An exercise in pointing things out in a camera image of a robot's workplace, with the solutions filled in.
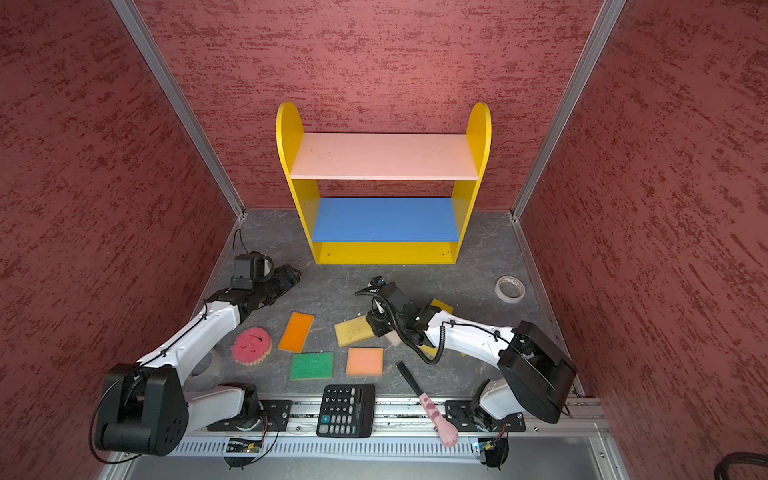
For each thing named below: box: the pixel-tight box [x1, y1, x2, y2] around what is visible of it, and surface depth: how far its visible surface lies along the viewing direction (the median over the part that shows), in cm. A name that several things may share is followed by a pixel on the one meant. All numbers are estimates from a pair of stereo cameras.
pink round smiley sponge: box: [231, 326, 272, 366], surface depth 84 cm
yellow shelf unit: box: [276, 102, 492, 265], surface depth 85 cm
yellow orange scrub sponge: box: [334, 315, 375, 348], surface depth 89 cm
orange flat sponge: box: [278, 312, 315, 353], surface depth 89 cm
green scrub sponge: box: [289, 352, 334, 380], surface depth 83 cm
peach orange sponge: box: [346, 348, 384, 377], surface depth 83 cm
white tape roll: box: [495, 275, 526, 303], surface depth 100 cm
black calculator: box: [316, 384, 376, 438], surface depth 74 cm
